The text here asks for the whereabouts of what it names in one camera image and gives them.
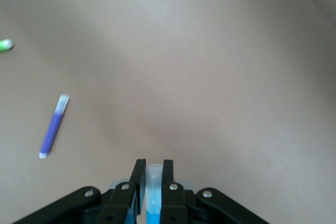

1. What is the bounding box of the blue marker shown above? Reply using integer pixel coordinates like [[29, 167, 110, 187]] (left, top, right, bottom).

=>
[[143, 164, 164, 224]]

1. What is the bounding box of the brown table cover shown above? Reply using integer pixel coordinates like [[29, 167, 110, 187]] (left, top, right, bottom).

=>
[[0, 0, 336, 224]]

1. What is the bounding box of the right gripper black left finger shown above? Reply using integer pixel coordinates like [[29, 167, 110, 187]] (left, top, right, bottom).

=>
[[12, 158, 147, 224]]

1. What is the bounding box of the green marker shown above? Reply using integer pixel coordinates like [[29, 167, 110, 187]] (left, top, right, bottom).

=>
[[0, 38, 14, 53]]

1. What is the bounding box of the purple marker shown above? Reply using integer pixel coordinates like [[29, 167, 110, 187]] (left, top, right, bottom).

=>
[[39, 93, 70, 160]]

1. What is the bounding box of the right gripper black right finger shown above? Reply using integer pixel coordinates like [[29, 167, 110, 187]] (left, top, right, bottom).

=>
[[160, 159, 266, 224]]

